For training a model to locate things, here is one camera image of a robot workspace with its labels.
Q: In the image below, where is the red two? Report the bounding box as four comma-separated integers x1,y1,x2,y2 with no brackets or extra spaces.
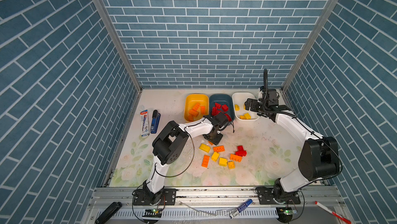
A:
215,102,222,109

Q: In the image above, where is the orange hollow underside brick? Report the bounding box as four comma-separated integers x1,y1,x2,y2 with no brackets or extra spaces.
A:
213,145,225,153

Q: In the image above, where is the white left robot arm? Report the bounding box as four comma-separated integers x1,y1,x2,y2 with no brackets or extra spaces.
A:
134,113,231,205

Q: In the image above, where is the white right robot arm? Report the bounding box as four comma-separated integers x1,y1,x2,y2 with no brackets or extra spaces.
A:
245,86,343,204

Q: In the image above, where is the teal plastic bin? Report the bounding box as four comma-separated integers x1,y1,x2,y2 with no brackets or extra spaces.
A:
209,94,235,121

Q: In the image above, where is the yellow plastic bin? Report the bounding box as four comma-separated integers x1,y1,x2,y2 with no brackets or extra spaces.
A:
184,94,209,122

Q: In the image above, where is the white plastic bin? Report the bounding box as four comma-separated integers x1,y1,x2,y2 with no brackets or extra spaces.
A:
232,92,259,122

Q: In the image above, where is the yellow curved brick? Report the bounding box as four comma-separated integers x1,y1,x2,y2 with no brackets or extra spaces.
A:
199,143,211,153

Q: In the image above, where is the yellow small cube brick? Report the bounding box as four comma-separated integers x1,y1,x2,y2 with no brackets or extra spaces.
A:
211,152,220,162

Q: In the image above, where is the red brick cluster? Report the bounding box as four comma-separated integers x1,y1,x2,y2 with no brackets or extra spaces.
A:
235,145,247,157

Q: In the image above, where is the orange brick lying apart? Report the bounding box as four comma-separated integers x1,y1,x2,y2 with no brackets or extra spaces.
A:
201,155,210,168

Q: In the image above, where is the orange two by four brick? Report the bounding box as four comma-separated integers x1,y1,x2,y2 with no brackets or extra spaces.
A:
230,154,242,163

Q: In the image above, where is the small yellow-orange square brick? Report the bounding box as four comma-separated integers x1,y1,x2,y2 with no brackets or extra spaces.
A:
227,161,235,170

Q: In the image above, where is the blue stapler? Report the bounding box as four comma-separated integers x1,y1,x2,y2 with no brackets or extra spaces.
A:
151,110,161,134

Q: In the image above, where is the marker pen package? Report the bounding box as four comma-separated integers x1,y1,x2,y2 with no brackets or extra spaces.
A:
140,110,150,137

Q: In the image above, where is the blue marker pen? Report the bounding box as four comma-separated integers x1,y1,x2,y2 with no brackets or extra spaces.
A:
229,199,253,219

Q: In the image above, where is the red white marker pen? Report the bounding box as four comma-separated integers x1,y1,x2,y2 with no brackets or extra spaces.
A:
315,201,352,224

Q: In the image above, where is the black stapler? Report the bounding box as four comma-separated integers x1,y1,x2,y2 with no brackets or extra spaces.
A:
95,202,123,224

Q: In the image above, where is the aluminium front rail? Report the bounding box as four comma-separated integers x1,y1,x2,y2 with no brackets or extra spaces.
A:
82,185,353,224

